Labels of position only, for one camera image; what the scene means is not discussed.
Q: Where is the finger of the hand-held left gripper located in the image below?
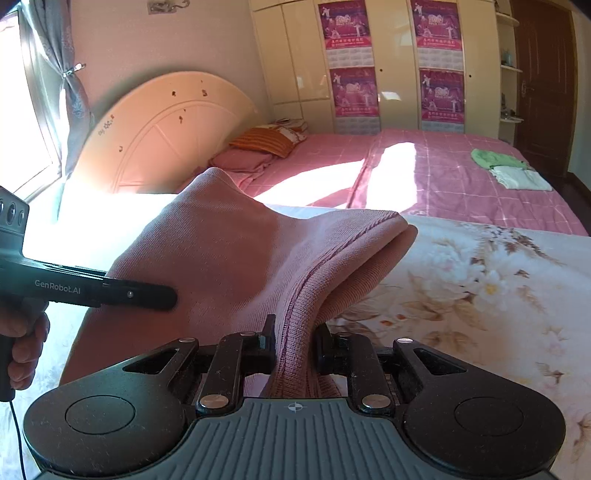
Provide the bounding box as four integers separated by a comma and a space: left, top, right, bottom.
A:
102, 276, 179, 310

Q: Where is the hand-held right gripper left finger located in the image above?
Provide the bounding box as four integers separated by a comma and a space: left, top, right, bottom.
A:
122, 314, 278, 416

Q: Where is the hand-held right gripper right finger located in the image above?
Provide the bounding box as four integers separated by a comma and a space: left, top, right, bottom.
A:
315, 323, 467, 414

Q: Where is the pink knit sweater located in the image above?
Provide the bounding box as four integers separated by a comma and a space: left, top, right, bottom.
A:
60, 167, 419, 400

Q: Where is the person's left hand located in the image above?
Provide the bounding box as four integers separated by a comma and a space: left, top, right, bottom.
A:
0, 305, 51, 391

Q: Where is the white floral blanket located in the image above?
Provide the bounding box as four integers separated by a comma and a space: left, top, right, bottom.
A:
0, 187, 591, 480

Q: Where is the cream arched headboard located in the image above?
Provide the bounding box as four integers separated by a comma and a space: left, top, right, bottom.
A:
65, 71, 260, 195

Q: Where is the window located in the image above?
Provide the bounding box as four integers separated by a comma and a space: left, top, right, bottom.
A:
0, 9, 63, 204

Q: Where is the pink folded blanket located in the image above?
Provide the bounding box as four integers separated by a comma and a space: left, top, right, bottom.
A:
209, 150, 274, 174

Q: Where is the grey patterned curtain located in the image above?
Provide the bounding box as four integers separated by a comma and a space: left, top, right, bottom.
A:
17, 0, 96, 178

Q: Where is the orange striped pillow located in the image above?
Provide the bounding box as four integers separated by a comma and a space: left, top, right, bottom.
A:
229, 127, 297, 158

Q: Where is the pink checked bed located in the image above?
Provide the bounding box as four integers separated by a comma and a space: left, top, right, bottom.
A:
208, 126, 591, 237

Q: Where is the floral pillow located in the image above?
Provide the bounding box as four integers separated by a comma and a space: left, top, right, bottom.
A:
262, 119, 310, 145

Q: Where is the green folded cloth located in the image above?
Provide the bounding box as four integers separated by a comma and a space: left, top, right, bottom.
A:
470, 148, 530, 170

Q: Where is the white folded cloth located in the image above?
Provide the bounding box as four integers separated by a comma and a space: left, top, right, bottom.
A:
489, 165, 553, 191

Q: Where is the cream wardrobe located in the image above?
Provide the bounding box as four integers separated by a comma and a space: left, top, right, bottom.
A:
248, 0, 503, 137

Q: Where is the cream corner shelf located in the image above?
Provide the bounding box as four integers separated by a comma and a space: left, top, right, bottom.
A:
495, 8, 526, 145

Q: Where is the dark wooden door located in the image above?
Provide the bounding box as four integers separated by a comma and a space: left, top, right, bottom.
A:
510, 0, 579, 177

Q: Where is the black cable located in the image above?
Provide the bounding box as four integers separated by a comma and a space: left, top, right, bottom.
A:
8, 398, 26, 480

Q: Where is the purple wall calendar poster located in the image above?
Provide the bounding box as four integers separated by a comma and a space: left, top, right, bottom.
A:
419, 68, 465, 133
329, 67, 380, 135
410, 0, 463, 71
318, 0, 369, 70

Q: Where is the metal wall ornament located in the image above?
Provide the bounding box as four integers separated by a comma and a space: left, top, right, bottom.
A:
147, 0, 191, 15

